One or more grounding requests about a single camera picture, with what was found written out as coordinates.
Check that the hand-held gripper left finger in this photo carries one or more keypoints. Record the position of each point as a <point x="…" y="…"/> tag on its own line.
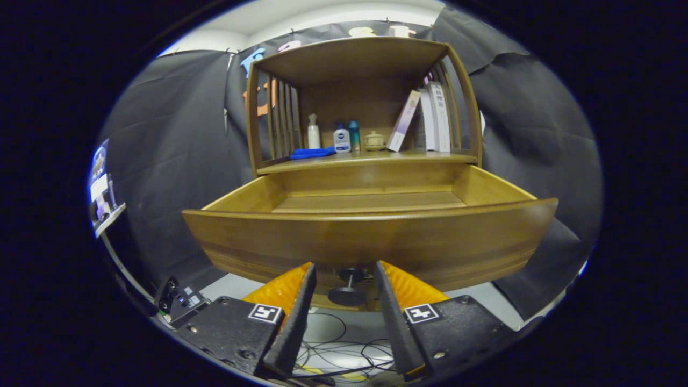
<point x="295" y="328"/>

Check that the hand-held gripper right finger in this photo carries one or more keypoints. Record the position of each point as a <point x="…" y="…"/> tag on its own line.
<point x="395" y="328"/>

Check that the wooden drawer with black knob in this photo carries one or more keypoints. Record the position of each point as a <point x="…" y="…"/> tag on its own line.
<point x="376" y="242"/>

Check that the wooden countertop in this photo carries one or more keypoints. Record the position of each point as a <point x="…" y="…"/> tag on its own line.
<point x="387" y="157"/>

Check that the wooden cabinet with hutch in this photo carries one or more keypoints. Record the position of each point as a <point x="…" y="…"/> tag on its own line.
<point x="355" y="99"/>

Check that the blue folded cloth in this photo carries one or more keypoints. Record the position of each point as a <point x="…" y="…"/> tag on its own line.
<point x="312" y="153"/>

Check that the beige lidded teacup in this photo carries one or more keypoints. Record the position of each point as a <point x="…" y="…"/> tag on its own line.
<point x="373" y="141"/>

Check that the white pump bottle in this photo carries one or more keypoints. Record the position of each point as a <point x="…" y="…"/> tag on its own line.
<point x="314" y="137"/>

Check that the white bottle with blue cap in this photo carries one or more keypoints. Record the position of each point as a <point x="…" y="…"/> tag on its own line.
<point x="342" y="141"/>

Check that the dark patterned book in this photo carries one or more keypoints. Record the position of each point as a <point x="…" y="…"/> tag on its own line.
<point x="418" y="134"/>

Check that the teal bottle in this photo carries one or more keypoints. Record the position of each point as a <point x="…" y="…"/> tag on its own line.
<point x="354" y="137"/>

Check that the purple and white book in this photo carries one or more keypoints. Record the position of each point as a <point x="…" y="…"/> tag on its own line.
<point x="403" y="122"/>

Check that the plain white book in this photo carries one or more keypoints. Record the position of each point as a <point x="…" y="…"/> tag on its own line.
<point x="428" y="121"/>

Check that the white book with black print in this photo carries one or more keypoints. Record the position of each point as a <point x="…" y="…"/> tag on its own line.
<point x="441" y="118"/>

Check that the black backdrop cloth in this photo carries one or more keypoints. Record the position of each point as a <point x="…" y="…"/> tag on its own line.
<point x="172" y="150"/>

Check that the computer monitor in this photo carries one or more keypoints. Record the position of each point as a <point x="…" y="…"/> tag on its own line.
<point x="99" y="177"/>

